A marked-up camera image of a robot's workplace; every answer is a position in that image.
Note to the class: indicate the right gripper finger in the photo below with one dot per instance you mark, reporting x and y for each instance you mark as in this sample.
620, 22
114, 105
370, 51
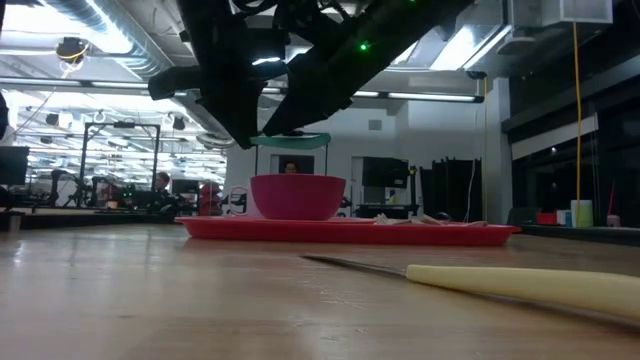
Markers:
240, 120
315, 90

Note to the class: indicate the magenta plastic bowl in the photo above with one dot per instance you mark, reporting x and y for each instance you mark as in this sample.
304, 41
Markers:
297, 197

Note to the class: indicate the red plastic tray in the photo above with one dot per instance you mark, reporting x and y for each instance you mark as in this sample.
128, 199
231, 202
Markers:
325, 234

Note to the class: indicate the beige cloth napkin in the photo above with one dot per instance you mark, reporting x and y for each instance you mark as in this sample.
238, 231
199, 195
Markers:
410, 220

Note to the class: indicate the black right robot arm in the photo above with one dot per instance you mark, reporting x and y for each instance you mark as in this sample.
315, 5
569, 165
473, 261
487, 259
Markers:
425, 20

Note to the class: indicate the seated person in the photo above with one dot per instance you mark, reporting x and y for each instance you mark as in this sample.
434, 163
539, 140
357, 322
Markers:
291, 167
161, 187

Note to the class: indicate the red rounded background object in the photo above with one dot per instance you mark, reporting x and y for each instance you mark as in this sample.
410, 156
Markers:
210, 197

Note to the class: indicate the black monitor on stand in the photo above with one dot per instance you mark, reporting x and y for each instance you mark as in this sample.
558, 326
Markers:
385, 172

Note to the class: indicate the long ceiling light bar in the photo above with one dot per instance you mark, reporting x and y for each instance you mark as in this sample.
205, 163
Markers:
430, 96

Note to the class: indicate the round ceiling fixture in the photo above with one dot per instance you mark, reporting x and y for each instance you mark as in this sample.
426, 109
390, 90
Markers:
72, 50

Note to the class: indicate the black folding screen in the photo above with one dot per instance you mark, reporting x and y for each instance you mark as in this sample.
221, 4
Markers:
450, 190

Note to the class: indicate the black computer monitor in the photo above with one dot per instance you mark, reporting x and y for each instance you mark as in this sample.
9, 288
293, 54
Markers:
12, 165

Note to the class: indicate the small red box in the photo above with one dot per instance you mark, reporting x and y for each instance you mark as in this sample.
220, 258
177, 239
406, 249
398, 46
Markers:
546, 218

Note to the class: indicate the white and blue box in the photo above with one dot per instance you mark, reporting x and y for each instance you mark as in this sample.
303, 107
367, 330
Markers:
564, 218

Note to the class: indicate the pale green cylinder container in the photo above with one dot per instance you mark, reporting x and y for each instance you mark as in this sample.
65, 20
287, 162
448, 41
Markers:
582, 214

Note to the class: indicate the small pink cup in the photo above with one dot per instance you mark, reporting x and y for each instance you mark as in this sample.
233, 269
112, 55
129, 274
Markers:
613, 220

